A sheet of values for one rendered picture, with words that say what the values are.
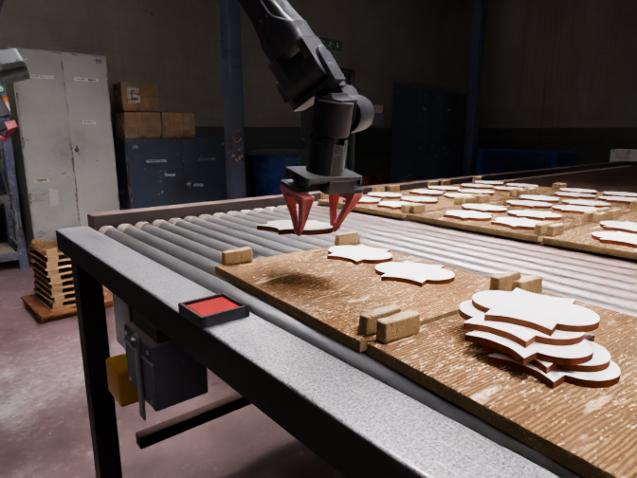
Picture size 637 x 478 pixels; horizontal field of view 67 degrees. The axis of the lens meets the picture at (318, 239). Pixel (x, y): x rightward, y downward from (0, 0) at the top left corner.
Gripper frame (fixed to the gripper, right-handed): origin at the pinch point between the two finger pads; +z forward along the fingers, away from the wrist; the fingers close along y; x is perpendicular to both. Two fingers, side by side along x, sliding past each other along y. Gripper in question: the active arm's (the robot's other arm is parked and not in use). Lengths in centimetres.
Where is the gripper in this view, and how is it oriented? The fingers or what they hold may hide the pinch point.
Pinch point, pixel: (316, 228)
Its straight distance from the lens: 75.3
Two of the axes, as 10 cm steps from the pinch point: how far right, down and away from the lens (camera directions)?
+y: -8.2, 1.1, -5.6
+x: 5.5, 3.8, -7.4
